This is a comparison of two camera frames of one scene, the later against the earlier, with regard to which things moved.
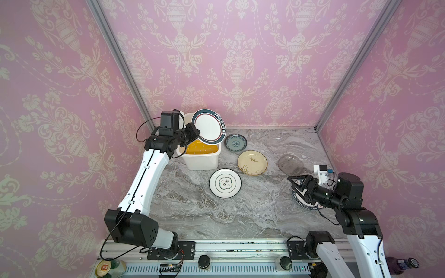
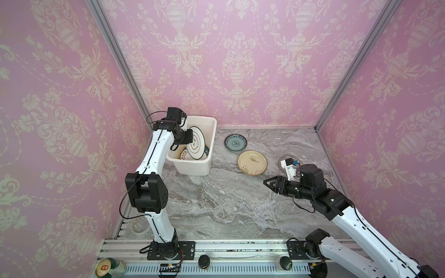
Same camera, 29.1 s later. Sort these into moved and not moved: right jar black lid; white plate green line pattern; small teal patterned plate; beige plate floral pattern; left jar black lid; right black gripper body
Moved: white plate green line pattern; right black gripper body
Not moved: small teal patterned plate; left jar black lid; beige plate floral pattern; right jar black lid
